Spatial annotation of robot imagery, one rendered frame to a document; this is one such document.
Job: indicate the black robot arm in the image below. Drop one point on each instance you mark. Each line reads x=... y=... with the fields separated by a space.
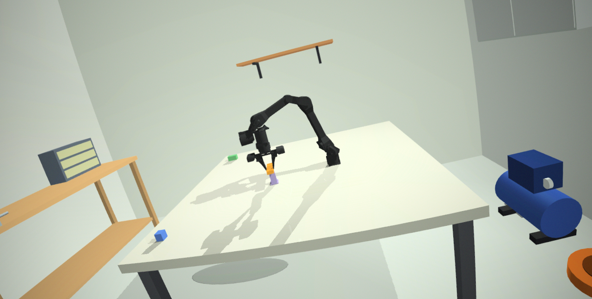
x=305 y=104

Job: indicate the yellow bar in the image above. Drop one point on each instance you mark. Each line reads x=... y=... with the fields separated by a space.
x=269 y=169

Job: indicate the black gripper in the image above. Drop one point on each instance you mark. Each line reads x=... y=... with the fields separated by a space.
x=264 y=149

